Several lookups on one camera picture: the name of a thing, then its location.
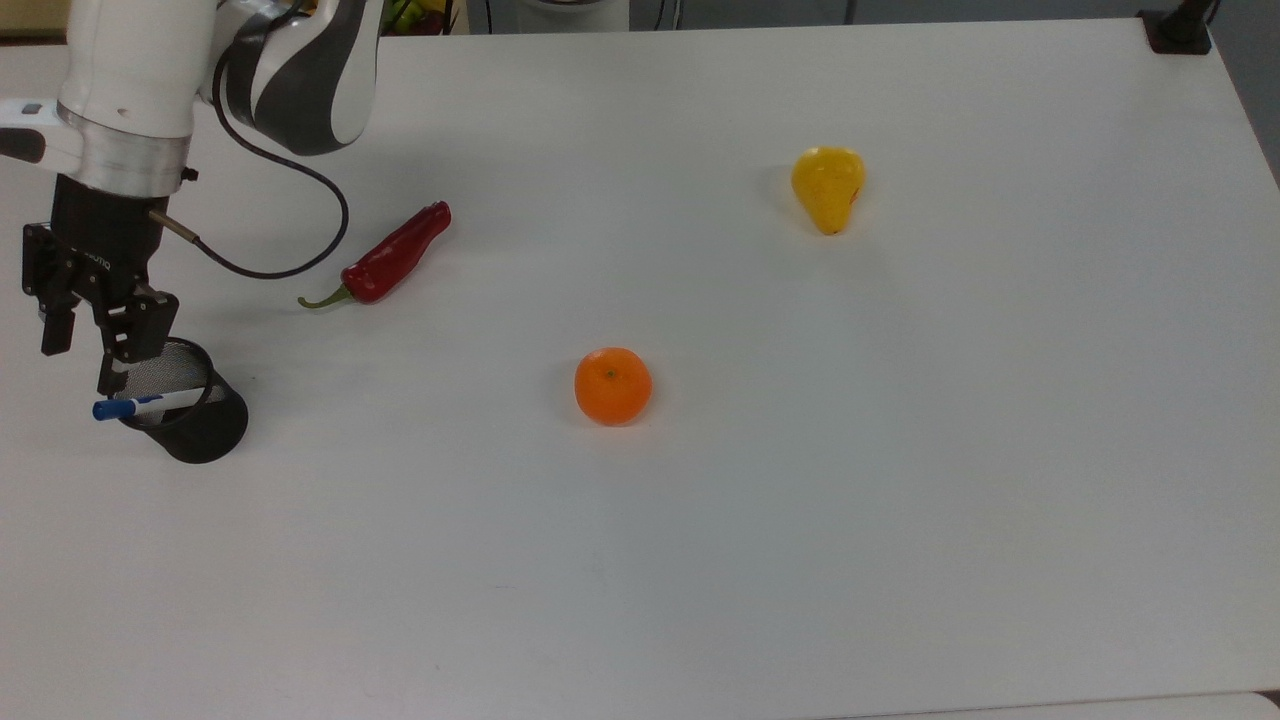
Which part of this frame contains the yellow pear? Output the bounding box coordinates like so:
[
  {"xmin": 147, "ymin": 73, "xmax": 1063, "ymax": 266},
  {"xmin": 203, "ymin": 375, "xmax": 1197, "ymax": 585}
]
[{"xmin": 790, "ymin": 146, "xmax": 868, "ymax": 237}]

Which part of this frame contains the wooden table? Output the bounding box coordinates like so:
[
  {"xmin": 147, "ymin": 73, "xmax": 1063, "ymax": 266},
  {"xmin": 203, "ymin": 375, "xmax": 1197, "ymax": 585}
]
[{"xmin": 0, "ymin": 0, "xmax": 73, "ymax": 41}]

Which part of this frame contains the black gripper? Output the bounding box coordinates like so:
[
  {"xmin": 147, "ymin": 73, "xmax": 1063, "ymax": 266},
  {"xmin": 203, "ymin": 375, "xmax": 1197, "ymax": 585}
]
[{"xmin": 23, "ymin": 175, "xmax": 182, "ymax": 397}]

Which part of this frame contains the red chili pepper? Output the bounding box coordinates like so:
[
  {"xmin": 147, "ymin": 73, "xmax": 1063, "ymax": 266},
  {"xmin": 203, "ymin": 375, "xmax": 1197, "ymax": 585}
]
[{"xmin": 297, "ymin": 201, "xmax": 453, "ymax": 310}]

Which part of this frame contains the basket of toy fruit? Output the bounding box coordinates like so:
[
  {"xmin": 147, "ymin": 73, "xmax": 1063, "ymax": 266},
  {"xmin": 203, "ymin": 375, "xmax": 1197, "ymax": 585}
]
[{"xmin": 380, "ymin": 0, "xmax": 466, "ymax": 37}]

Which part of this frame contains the orange tangerine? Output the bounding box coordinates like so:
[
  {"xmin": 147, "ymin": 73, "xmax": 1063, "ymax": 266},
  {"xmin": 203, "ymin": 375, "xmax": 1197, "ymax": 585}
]
[{"xmin": 573, "ymin": 346, "xmax": 654, "ymax": 428}]

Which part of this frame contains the blue capped white marker pen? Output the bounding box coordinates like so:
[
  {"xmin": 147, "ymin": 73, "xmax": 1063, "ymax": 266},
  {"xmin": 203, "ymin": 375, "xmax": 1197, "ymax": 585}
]
[{"xmin": 92, "ymin": 389, "xmax": 208, "ymax": 422}]

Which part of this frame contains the black mesh pen holder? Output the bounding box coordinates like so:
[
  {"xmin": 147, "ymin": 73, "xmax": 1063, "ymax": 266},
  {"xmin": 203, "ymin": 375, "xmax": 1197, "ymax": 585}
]
[{"xmin": 113, "ymin": 338, "xmax": 250, "ymax": 465}]

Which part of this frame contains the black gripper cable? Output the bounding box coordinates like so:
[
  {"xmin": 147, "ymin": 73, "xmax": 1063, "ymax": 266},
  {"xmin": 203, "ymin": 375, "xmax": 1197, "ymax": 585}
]
[{"xmin": 148, "ymin": 40, "xmax": 351, "ymax": 281}]

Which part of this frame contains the black stand base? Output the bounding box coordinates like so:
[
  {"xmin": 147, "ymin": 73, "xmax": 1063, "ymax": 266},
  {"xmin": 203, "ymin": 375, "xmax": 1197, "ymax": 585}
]
[{"xmin": 1138, "ymin": 0, "xmax": 1223, "ymax": 56}]

